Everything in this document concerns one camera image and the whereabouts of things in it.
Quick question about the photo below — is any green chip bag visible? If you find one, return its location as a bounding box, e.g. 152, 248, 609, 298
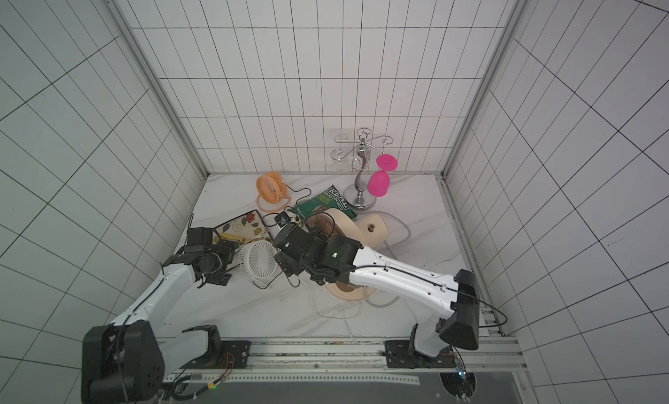
293, 185, 357, 219

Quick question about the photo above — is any silver glass holder stand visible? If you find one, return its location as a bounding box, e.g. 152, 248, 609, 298
330, 128, 394, 212

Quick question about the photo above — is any pink plastic wine glass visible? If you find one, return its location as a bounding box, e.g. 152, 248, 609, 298
367, 154, 398, 198

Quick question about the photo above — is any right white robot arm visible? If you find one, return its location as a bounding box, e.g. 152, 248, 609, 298
274, 223, 481, 357

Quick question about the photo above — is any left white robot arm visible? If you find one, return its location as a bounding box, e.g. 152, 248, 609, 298
81, 227, 240, 403

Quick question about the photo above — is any small orange desk fan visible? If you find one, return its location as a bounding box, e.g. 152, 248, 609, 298
256, 171, 292, 213

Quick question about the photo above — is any black orange-fan cable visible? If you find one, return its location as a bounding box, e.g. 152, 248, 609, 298
260, 186, 315, 228

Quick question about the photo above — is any large beige desk fan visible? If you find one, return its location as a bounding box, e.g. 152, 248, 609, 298
306, 208, 389, 301

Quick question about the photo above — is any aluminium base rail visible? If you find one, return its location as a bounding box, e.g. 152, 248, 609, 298
156, 334, 526, 387

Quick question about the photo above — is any black white-fan cable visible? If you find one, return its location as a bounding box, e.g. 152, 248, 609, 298
250, 270, 301, 291

